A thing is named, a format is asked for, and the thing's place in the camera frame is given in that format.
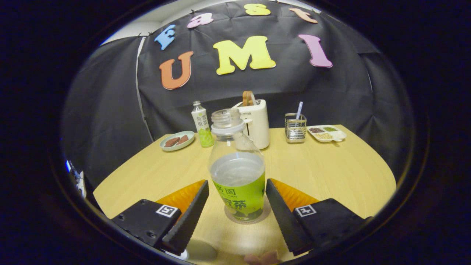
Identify white cup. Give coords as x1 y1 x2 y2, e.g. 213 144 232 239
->
166 238 218 262

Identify white toaster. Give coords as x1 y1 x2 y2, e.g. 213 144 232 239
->
231 99 270 150

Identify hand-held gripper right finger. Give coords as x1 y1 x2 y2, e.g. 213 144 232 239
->
265 178 372 257

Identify round brown coaster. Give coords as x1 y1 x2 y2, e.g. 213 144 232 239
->
224 206 272 224

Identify wire mesh holder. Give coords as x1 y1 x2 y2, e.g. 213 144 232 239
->
284 113 307 144

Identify green label juice bottle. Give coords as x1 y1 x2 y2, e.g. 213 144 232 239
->
208 108 266 222

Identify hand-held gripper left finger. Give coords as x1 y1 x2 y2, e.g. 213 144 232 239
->
110 180 209 256

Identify pale green plate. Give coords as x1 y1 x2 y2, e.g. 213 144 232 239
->
159 131 195 152

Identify black backdrop cloth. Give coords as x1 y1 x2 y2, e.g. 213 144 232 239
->
61 0 414 184

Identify wooden table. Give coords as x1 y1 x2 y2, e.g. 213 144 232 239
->
92 124 397 265

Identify white divided snack tray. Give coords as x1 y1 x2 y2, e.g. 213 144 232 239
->
307 125 347 143

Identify tall slim green tea bottle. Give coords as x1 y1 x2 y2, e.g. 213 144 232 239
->
191 101 214 148

